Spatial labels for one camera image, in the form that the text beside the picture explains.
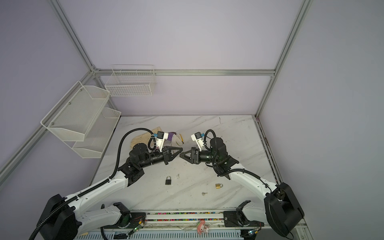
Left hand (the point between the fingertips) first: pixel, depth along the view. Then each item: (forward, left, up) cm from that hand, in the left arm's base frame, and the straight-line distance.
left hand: (181, 150), depth 70 cm
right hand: (-2, 0, -2) cm, 3 cm away
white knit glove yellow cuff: (+23, +6, -23) cm, 33 cm away
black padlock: (-6, +9, -25) cm, 28 cm away
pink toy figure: (-29, -10, -22) cm, 38 cm away
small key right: (-12, -11, -26) cm, 31 cm away
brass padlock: (-8, -20, -25) cm, 33 cm away
